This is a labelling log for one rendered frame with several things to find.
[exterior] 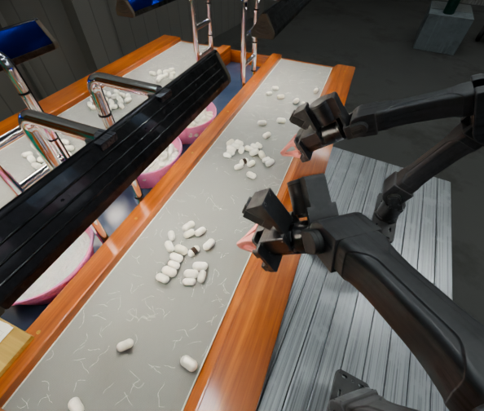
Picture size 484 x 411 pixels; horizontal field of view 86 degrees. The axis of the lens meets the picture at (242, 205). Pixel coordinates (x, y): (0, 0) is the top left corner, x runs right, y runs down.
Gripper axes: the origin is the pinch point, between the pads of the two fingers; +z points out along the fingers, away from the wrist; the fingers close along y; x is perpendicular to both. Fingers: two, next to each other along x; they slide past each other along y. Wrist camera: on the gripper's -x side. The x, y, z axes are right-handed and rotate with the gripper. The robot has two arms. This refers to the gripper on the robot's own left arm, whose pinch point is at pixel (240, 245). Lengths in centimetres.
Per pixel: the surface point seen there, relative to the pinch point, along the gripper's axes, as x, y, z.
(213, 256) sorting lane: 3.8, -0.9, 13.6
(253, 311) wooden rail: 11.4, 9.0, 0.7
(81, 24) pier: -116, -154, 167
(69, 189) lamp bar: -29.7, 14.6, -1.2
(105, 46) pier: -100, -170, 179
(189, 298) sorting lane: 3.7, 10.9, 13.8
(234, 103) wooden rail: -14, -71, 30
